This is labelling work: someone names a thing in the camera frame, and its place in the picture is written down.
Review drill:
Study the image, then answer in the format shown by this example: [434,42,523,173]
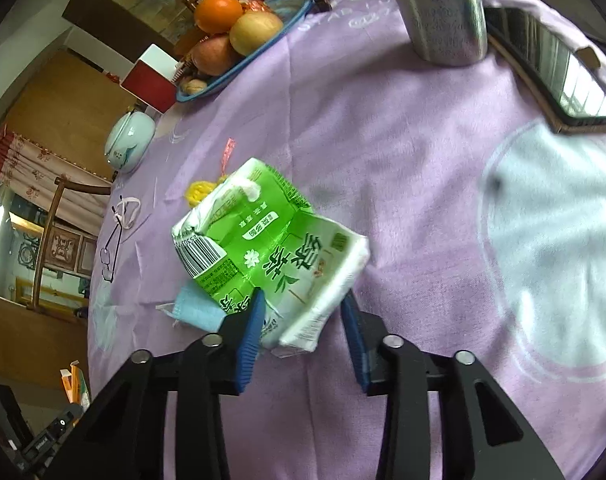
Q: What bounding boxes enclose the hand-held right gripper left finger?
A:
[43,287,266,480]

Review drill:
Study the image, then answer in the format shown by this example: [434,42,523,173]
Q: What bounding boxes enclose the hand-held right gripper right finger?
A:
[340,290,566,480]

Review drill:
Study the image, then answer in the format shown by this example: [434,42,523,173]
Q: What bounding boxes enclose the green drink carton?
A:
[172,157,371,358]

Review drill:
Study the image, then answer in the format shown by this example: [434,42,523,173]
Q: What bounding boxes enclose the blue face mask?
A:
[155,282,228,333]

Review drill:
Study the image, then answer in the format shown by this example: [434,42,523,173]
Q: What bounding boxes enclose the orange paper box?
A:
[59,360,91,408]

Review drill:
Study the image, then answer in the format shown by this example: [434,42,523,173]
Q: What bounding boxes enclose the yellow tassel ornament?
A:
[185,180,220,208]

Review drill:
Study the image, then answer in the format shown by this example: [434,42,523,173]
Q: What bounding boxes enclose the black-rimmed glasses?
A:
[99,205,127,283]

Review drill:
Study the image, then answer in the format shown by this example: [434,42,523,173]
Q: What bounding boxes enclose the purple tablecloth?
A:
[85,0,606,480]

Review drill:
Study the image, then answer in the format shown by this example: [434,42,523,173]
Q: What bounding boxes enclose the pink wrapper strip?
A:
[219,137,236,181]

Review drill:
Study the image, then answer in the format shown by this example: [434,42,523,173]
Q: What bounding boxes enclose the pale green teapot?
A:
[104,110,157,175]

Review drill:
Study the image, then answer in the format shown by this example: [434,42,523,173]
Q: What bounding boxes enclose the floral pink curtain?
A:
[0,125,111,221]

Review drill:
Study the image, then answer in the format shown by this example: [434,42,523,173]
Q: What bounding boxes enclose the red and white box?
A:
[120,44,181,115]

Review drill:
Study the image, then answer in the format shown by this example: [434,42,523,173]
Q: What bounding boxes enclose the red apple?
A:
[191,34,240,77]

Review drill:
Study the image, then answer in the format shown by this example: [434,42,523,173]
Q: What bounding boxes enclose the yellow apple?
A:
[230,11,284,57]

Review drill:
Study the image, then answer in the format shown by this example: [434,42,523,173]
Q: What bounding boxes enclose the orange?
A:
[194,0,244,35]

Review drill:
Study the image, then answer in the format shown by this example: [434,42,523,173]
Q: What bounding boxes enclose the blue fruit plate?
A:
[175,0,314,103]

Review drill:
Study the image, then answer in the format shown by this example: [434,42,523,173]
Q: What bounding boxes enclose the black smartphone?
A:
[483,6,606,126]

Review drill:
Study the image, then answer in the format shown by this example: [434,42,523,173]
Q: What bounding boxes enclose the metal thermos flask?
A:
[378,0,488,67]

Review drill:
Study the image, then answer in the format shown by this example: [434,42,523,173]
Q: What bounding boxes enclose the glass display cabinet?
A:
[63,0,198,61]

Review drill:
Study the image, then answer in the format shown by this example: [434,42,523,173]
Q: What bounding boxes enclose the white elastic strap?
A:
[114,197,142,231]

